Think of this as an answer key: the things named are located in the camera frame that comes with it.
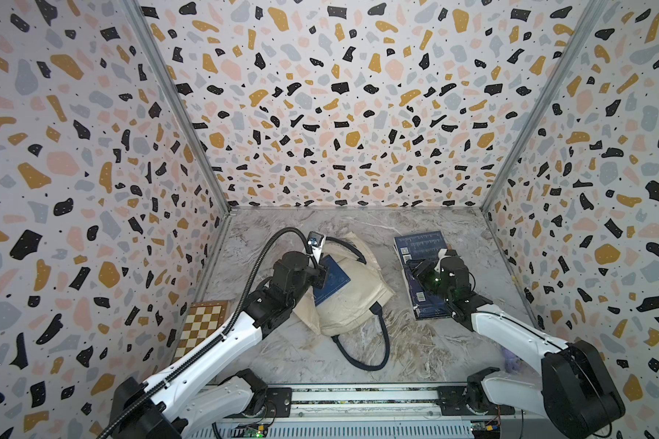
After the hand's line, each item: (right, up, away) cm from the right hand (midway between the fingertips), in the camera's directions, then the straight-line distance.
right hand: (409, 263), depth 86 cm
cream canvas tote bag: (-13, -10, +9) cm, 19 cm away
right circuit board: (+17, -42, -14) cm, 47 cm away
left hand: (-26, +4, -11) cm, 28 cm away
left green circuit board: (-44, -41, -15) cm, 62 cm away
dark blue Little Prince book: (+5, -14, +2) cm, 15 cm away
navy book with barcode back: (+7, +5, +15) cm, 17 cm away
